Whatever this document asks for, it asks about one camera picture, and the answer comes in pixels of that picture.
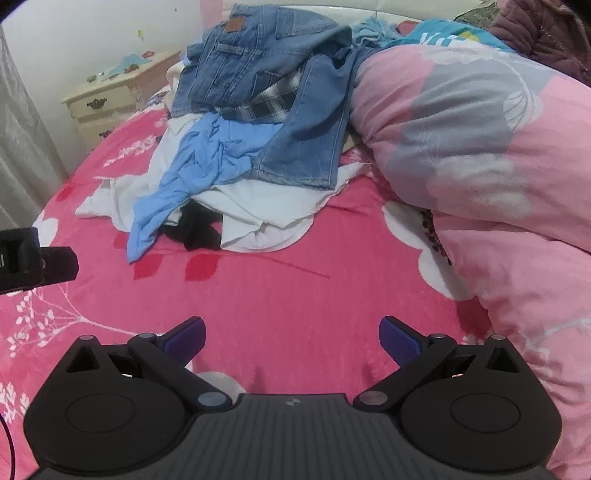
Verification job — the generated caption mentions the blue denim jeans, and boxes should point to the blue denim jeans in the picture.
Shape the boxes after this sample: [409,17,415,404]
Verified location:
[170,4,377,189]

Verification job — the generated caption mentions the pink floral bed blanket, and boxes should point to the pink floral bed blanket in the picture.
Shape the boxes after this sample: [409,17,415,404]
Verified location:
[1,106,491,479]

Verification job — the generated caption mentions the black garment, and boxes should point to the black garment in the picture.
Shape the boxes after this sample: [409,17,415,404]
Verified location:
[159,200,222,251]

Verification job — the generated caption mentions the pink cream bed headboard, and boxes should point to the pink cream bed headboard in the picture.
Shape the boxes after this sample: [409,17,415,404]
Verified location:
[200,0,491,30]

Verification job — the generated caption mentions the grey curtain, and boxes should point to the grey curtain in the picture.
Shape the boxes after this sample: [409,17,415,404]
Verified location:
[0,38,68,229]

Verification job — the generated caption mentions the pink grey floral duvet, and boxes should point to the pink grey floral duvet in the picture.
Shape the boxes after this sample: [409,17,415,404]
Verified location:
[351,40,590,479]

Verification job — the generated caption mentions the teal printed cloth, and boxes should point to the teal printed cloth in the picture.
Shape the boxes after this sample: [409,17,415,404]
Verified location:
[352,15,516,53]

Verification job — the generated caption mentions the cream bedside nightstand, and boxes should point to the cream bedside nightstand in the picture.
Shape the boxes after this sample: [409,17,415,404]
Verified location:
[61,50,180,151]

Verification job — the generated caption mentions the black white plaid shirt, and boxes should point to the black white plaid shirt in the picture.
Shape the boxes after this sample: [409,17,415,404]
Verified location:
[214,70,303,124]

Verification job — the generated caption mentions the light blue shirt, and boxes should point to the light blue shirt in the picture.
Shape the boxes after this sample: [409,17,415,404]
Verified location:
[126,113,281,263]

